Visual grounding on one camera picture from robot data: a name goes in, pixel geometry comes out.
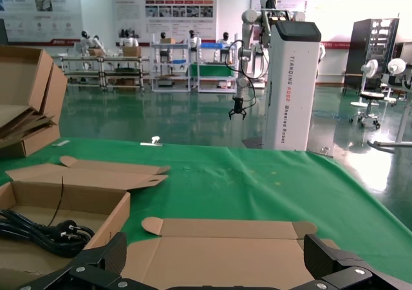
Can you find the small open cardboard box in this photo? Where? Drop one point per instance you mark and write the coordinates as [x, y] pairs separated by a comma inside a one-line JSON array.
[[80, 200]]

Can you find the low cardboard box under stack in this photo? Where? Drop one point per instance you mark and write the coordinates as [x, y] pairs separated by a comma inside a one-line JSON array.
[[35, 145]]

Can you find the silver binder clip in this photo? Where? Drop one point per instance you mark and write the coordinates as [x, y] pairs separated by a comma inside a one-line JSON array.
[[154, 141], [325, 150]]

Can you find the metal pipe workbench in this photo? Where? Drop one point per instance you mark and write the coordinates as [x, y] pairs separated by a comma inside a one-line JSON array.
[[83, 74], [125, 74]]

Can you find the flattened cardboard sheet stack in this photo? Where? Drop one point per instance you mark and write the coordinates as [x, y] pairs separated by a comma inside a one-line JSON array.
[[22, 126]]

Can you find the white background humanoid robot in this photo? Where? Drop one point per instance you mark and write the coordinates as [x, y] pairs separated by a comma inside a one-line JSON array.
[[130, 40], [164, 45], [225, 40], [193, 42], [87, 42]]

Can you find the white standing fan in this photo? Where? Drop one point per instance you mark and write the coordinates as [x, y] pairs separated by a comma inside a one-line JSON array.
[[396, 67], [369, 68]]

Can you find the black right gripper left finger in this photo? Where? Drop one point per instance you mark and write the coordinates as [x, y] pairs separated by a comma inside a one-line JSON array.
[[96, 258]]

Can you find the black server rack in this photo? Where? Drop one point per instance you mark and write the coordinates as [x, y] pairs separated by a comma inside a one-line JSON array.
[[363, 52]]

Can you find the green tablecloth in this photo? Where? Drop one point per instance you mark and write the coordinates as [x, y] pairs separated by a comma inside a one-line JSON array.
[[241, 190]]

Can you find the white flat strip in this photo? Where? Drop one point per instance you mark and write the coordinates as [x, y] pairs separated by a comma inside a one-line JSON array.
[[61, 143]]

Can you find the white shelving rack green panel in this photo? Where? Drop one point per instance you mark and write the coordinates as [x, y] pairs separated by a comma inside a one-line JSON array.
[[214, 69]]

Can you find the wall poster board with red header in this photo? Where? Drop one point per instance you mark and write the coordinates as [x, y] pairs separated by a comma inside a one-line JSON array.
[[322, 4], [164, 10], [42, 13]]

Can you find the black stool with chrome base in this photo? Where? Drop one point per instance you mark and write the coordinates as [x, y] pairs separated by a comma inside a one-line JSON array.
[[370, 96]]

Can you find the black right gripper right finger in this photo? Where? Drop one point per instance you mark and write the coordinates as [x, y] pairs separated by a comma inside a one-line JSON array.
[[338, 270]]

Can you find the white desk frame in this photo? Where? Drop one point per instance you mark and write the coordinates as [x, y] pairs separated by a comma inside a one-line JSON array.
[[404, 123]]

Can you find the large open cardboard carton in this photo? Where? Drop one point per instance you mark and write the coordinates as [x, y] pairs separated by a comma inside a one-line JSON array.
[[29, 74]]

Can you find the grey white machine base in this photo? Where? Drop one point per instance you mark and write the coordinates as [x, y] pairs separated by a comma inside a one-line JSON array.
[[289, 87]]

